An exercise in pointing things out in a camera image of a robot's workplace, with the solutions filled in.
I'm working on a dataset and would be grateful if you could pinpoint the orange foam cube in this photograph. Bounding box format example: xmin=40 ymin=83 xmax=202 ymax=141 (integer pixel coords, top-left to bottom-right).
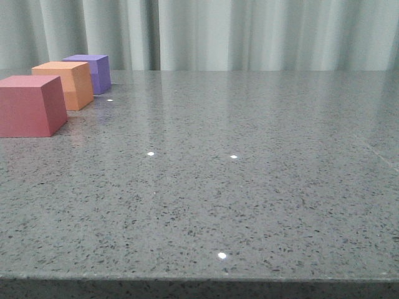
xmin=31 ymin=62 xmax=94 ymax=111

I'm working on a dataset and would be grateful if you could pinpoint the pale green curtain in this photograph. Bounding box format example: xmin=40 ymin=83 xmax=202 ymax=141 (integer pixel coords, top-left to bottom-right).
xmin=1 ymin=1 xmax=398 ymax=71

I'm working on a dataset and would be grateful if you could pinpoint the purple foam cube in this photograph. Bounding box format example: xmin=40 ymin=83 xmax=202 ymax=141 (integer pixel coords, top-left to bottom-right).
xmin=62 ymin=54 xmax=112 ymax=95

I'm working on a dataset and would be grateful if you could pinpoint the red foam cube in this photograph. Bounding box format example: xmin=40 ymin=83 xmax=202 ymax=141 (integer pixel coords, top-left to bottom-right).
xmin=1 ymin=75 xmax=67 ymax=138

